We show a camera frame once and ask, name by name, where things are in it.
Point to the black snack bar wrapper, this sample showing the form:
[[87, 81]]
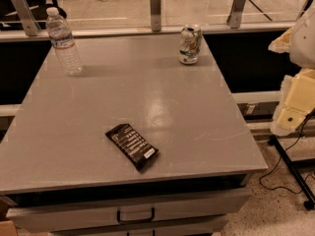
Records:
[[134, 146]]

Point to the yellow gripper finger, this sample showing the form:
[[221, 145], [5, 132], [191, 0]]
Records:
[[296, 102]]

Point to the grey cabinet drawer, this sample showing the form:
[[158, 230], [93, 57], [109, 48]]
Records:
[[103, 213]]

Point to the black drawer handle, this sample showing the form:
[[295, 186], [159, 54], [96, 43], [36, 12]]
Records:
[[126, 217]]

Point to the clear plastic water bottle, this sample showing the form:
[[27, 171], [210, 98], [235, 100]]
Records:
[[63, 43]]

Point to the left metal rail bracket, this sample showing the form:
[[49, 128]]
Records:
[[30, 26]]

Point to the metal rail bracket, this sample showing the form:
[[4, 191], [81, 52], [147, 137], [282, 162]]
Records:
[[30, 26], [235, 15], [155, 7]]

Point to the black stand leg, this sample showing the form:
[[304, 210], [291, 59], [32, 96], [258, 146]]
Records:
[[294, 167]]

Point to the right metal rail bracket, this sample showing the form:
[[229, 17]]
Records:
[[235, 15]]

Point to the white green soda can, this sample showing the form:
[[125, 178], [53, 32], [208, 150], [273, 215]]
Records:
[[190, 43]]

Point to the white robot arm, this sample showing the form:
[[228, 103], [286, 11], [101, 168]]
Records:
[[298, 42]]

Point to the middle metal rail bracket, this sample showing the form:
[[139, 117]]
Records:
[[155, 7]]

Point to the lower cabinet drawer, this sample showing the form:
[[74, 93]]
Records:
[[173, 227]]

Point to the black office chair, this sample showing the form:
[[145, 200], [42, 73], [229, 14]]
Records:
[[9, 19]]

